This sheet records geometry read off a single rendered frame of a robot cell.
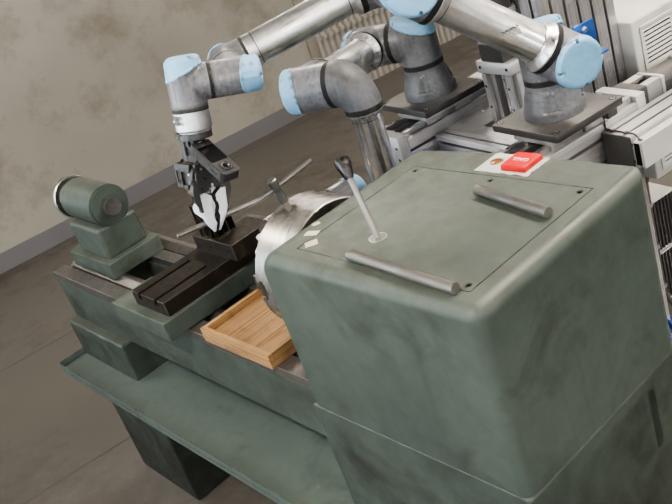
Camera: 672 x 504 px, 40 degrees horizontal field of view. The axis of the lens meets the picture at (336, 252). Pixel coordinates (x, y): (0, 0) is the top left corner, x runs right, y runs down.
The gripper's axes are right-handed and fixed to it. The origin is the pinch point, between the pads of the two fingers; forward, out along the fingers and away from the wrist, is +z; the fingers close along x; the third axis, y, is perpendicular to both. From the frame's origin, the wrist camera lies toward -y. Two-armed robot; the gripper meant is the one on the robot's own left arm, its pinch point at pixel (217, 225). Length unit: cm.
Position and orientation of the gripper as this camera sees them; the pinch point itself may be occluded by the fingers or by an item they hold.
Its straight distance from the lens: 194.5
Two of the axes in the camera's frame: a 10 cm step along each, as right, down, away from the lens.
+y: -6.4, -1.5, 7.5
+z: 1.4, 9.4, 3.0
